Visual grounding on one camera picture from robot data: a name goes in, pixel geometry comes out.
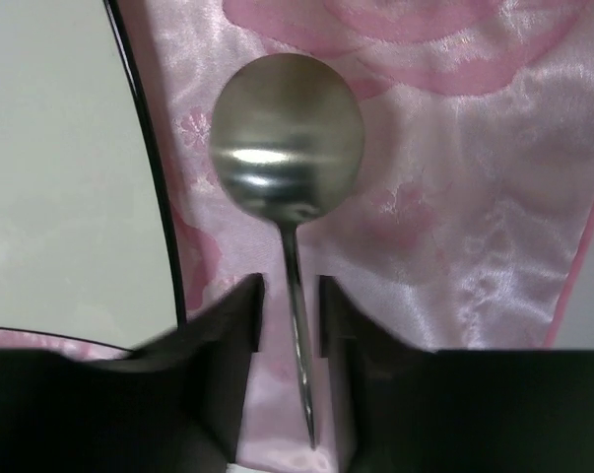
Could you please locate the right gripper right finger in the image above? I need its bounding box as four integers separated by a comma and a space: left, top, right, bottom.
318, 276, 594, 472

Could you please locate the pink satin cloth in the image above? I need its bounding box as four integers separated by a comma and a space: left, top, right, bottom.
0, 0, 594, 473

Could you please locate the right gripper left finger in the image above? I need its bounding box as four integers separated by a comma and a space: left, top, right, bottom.
0, 274, 265, 472

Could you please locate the square white plate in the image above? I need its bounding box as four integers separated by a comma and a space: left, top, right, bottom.
0, 1, 184, 349

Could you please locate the silver spoon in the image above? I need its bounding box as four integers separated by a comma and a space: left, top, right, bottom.
208, 53, 365, 446

